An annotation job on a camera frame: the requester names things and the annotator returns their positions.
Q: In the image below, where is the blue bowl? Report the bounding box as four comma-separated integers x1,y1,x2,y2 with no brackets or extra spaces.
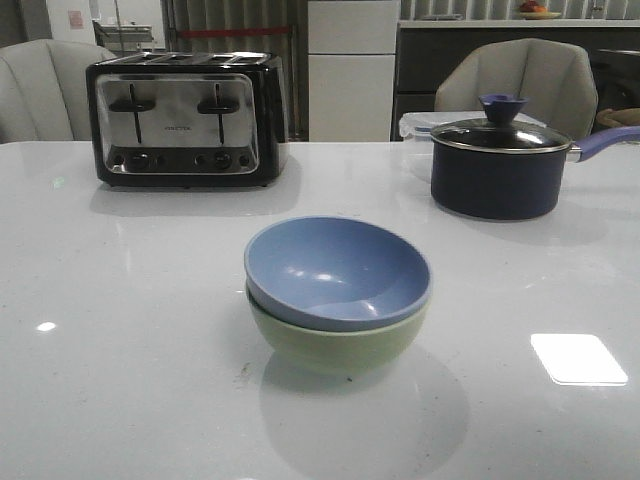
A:
244,216,433,332

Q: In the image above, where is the green bowl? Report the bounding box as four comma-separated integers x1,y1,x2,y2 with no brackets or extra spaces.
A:
245,290,430,375

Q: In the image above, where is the clear plastic food container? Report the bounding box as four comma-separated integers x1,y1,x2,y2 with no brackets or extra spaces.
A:
398,110,542,142

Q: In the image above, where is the dark blue saucepan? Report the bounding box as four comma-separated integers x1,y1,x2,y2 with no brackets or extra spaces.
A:
431,126,639,220

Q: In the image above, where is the white refrigerator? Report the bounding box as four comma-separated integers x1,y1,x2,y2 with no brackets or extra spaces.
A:
308,1,401,142

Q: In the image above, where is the black chrome four-slot toaster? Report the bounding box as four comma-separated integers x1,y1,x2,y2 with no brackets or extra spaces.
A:
86,52,288,187

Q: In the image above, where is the glass pot lid blue knob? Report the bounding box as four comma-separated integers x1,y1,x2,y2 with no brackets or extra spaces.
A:
430,93,571,153

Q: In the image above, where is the dark kitchen counter cabinet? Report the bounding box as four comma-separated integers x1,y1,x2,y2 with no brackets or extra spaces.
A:
391,19,639,140

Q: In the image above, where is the beige chair on right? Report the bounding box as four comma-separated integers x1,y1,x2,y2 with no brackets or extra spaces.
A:
434,38,598,140

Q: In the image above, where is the beige chair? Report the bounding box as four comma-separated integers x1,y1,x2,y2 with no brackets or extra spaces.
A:
1,39,115,143
434,38,598,140

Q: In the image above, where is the fruit bowl on counter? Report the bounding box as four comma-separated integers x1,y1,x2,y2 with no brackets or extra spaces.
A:
516,0,561,20

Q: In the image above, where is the beige chair on left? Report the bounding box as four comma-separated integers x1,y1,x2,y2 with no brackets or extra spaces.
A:
1,39,115,143

